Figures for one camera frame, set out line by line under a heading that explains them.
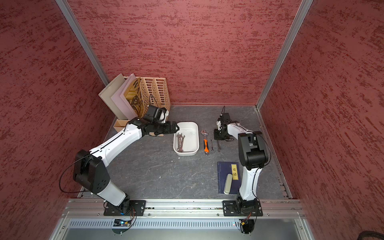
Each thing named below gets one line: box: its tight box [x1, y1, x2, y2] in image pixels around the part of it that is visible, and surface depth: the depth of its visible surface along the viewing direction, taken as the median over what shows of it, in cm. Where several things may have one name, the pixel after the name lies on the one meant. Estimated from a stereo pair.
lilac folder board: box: [111, 73, 139, 120], surface depth 94 cm
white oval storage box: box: [173, 121, 200, 157], surface depth 102 cm
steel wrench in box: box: [176, 132, 185, 153], surface depth 100 cm
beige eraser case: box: [223, 173, 233, 195], surface depth 80 cm
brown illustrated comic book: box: [124, 77, 144, 118], surface depth 102 cm
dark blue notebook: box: [217, 161, 241, 195], surface depth 87 cm
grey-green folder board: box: [98, 73, 128, 120], surface depth 93 cm
